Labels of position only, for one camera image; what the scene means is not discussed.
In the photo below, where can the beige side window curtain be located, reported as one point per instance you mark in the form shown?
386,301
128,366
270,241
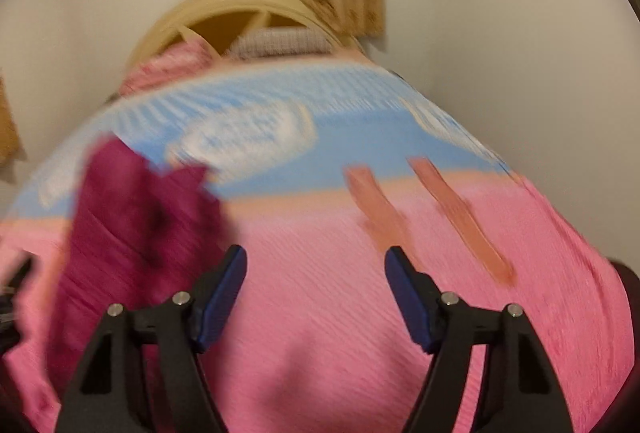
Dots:
7,128

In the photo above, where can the grey pillow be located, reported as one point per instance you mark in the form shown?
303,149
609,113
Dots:
280,40

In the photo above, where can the pink pillow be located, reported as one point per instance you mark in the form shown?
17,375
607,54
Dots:
165,65

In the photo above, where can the maroon garment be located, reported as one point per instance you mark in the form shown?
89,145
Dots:
125,223

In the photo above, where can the cream arched bed headboard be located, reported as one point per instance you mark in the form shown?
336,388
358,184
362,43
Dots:
165,23

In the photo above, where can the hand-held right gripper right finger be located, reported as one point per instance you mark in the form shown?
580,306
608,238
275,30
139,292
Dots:
407,300

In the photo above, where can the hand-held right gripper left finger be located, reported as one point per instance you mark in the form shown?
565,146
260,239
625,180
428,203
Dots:
222,300

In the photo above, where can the bed with blue pink cover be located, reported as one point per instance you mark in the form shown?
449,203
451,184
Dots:
325,288

